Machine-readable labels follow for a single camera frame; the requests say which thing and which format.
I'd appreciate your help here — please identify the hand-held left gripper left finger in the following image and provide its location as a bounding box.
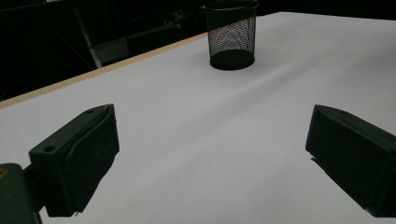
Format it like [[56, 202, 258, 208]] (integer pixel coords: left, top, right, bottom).
[[28, 104, 120, 217]]

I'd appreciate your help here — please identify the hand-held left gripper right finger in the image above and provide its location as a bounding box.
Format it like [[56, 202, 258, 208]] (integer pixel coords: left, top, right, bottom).
[[304, 104, 396, 218]]

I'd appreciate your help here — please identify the black mesh pen holder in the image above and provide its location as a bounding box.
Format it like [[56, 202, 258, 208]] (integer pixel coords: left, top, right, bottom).
[[202, 0, 260, 71]]

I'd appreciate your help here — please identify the grey panel under desk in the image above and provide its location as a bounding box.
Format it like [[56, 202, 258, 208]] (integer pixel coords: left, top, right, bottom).
[[92, 36, 132, 65]]

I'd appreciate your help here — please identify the white metal desk leg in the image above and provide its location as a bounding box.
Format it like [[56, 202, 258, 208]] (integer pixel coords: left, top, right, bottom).
[[73, 7, 104, 69]]

